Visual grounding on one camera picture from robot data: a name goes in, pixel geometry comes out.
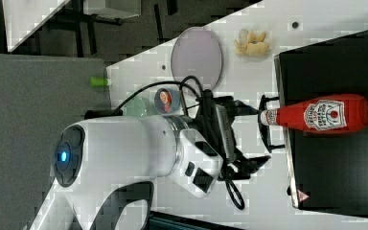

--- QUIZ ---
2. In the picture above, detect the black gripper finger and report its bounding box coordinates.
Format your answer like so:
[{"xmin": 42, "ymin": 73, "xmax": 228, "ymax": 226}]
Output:
[
  {"xmin": 238, "ymin": 155, "xmax": 270, "ymax": 174},
  {"xmin": 234, "ymin": 100, "xmax": 259, "ymax": 116}
]

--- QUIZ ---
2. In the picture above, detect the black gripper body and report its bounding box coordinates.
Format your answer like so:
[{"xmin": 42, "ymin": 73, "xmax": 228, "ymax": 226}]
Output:
[{"xmin": 195, "ymin": 90, "xmax": 245, "ymax": 181}]

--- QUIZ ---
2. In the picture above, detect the red plush ketchup bottle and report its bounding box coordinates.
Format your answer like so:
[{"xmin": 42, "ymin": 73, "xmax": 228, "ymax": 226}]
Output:
[{"xmin": 259, "ymin": 94, "xmax": 368, "ymax": 134}]

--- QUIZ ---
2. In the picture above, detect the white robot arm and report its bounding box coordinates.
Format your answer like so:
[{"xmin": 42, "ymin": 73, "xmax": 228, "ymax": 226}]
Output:
[{"xmin": 23, "ymin": 90, "xmax": 268, "ymax": 230}]

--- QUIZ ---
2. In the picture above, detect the blue bowl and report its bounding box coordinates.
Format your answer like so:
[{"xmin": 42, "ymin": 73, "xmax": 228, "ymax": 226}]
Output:
[{"xmin": 153, "ymin": 88, "xmax": 180, "ymax": 114}]

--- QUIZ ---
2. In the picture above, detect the red strawberry toy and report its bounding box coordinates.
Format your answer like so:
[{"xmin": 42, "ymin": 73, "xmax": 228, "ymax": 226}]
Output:
[{"xmin": 164, "ymin": 95, "xmax": 172, "ymax": 113}]

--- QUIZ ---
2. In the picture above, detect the orange slice toy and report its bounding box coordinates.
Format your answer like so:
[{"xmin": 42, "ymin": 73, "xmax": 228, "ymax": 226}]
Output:
[{"xmin": 159, "ymin": 90, "xmax": 170, "ymax": 104}]

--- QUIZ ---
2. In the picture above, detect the beige plush food toy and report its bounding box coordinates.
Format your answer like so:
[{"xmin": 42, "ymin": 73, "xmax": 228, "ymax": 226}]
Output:
[{"xmin": 234, "ymin": 29, "xmax": 270, "ymax": 57}]

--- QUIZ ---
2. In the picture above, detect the lilac round plate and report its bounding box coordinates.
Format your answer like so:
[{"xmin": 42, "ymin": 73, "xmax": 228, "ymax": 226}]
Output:
[{"xmin": 171, "ymin": 27, "xmax": 222, "ymax": 90}]

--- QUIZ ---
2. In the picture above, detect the green marker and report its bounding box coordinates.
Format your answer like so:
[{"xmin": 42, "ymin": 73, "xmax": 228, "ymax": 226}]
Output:
[{"xmin": 90, "ymin": 77, "xmax": 112, "ymax": 87}]

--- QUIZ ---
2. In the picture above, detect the black cable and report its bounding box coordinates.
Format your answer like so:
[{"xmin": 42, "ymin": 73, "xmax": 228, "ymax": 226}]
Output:
[{"xmin": 83, "ymin": 75, "xmax": 246, "ymax": 211}]

